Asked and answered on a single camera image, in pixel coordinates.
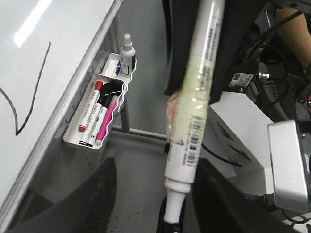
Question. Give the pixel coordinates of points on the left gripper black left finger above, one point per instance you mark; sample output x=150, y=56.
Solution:
x=86, y=210

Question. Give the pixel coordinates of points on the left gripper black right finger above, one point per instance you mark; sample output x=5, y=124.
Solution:
x=222, y=208

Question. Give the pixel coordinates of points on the taped black whiteboard marker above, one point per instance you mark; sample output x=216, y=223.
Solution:
x=187, y=113

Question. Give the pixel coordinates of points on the grey whiteboard stand leg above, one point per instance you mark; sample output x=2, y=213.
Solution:
x=127, y=129

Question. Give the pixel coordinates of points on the upper black capped white marker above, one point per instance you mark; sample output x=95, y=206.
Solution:
x=91, y=120

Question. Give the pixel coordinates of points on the black capped white marker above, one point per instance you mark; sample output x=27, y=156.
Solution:
x=98, y=120
x=91, y=120

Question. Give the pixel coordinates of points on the white marker tray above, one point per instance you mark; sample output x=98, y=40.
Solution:
x=72, y=135

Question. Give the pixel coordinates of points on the lower black capped white marker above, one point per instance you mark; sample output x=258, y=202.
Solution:
x=98, y=120

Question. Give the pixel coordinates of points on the pink marker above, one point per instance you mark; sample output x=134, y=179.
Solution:
x=108, y=116

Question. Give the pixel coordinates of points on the red capped white marker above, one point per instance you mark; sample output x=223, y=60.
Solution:
x=93, y=97

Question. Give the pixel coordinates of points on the blue capped marker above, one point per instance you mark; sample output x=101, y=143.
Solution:
x=117, y=70

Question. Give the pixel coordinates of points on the white spray cleaner bottle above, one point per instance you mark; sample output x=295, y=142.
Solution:
x=127, y=56

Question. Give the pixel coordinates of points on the silver camera box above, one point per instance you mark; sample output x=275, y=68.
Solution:
x=291, y=179

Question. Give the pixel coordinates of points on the black robot arm with cables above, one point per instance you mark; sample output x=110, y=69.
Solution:
x=285, y=54

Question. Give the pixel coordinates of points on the white whiteboard with grey frame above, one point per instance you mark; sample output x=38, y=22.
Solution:
x=46, y=49

